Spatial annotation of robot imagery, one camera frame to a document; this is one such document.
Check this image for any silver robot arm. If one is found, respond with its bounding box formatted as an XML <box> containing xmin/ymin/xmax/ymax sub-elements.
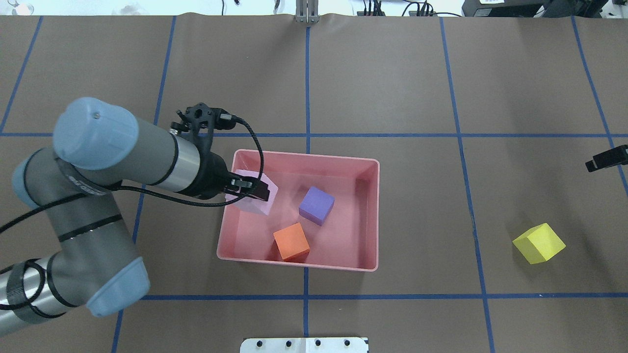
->
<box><xmin>1</xmin><ymin>98</ymin><xmax>270</xmax><ymax>336</ymax></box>

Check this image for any pink foam block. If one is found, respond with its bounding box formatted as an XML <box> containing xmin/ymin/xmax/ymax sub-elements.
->
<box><xmin>225</xmin><ymin>169</ymin><xmax>279</xmax><ymax>215</ymax></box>

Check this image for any orange foam block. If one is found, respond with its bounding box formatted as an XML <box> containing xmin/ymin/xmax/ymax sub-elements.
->
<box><xmin>273</xmin><ymin>223</ymin><xmax>311</xmax><ymax>262</ymax></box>

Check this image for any white camera mast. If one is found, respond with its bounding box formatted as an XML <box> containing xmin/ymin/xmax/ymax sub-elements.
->
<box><xmin>239</xmin><ymin>337</ymin><xmax>370</xmax><ymax>353</ymax></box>

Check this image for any yellow foam block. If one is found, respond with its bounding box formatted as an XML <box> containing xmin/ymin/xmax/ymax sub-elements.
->
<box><xmin>512</xmin><ymin>223</ymin><xmax>567</xmax><ymax>264</ymax></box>

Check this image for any pink plastic bin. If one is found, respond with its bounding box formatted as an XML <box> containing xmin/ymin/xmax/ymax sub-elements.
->
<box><xmin>217</xmin><ymin>151</ymin><xmax>380</xmax><ymax>272</ymax></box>

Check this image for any purple foam block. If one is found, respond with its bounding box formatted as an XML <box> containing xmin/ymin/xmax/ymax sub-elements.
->
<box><xmin>298</xmin><ymin>187</ymin><xmax>336</xmax><ymax>226</ymax></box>

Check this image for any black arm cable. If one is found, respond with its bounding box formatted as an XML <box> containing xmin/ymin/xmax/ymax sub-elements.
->
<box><xmin>113</xmin><ymin>115</ymin><xmax>265</xmax><ymax>207</ymax></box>

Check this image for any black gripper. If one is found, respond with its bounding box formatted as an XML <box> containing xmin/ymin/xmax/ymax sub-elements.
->
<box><xmin>189</xmin><ymin>151</ymin><xmax>270</xmax><ymax>202</ymax></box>

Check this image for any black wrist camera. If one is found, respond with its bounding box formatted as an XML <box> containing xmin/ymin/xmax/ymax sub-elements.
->
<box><xmin>169</xmin><ymin>103</ymin><xmax>237</xmax><ymax>147</ymax></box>

